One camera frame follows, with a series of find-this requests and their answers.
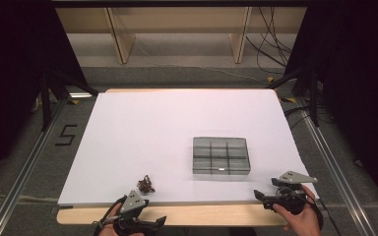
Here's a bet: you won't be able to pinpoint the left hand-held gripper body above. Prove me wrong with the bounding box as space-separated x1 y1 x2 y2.
112 190 150 236

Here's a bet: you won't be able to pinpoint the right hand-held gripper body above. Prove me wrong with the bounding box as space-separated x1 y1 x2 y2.
271 170 319 215

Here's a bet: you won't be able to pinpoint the small brown hair clip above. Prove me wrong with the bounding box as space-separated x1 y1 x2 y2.
136 174 157 195

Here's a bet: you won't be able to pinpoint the clear plastic compartment box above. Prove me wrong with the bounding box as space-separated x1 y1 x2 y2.
192 136 252 176

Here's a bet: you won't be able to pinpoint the person's right hand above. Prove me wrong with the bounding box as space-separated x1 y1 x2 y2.
273 185 321 236

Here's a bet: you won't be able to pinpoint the person's left hand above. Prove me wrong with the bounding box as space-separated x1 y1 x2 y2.
97 203 122 236

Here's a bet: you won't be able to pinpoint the white table cover sheet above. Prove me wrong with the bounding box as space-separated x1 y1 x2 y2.
57 88 320 207

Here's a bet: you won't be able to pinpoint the black metal stand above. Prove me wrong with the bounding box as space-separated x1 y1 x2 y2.
38 68 99 133
267 65 321 128

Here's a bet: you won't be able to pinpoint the black curtain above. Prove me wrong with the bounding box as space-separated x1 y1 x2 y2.
0 0 90 190
283 0 378 207

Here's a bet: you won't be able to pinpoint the beige wooden shelf unit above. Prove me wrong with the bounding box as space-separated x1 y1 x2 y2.
55 6 308 65

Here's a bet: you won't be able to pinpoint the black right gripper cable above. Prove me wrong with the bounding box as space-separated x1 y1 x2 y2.
308 196 343 236

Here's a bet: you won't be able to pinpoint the aluminium floor rail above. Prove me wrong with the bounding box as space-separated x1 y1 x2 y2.
295 97 377 236
0 97 71 236

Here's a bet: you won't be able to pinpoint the black floor cables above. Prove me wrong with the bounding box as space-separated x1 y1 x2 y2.
283 103 313 130

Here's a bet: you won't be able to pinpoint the bundle of black hanging cables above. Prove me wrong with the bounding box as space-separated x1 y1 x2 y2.
245 6 293 75

